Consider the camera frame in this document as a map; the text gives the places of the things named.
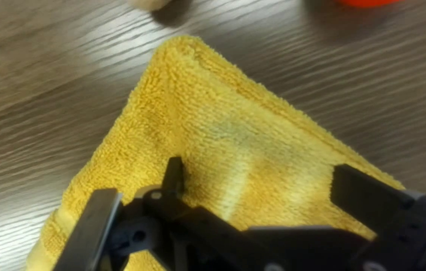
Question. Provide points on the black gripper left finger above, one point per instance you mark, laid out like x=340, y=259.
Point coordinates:
x=173, y=181

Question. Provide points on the red toy tomato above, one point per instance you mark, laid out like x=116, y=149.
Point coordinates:
x=367, y=2

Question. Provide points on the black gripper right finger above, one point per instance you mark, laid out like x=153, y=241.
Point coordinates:
x=352, y=196

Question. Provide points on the beige toy potato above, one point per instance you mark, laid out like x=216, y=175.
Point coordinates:
x=152, y=3

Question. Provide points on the yellow towel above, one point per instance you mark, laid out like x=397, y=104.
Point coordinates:
x=232, y=140

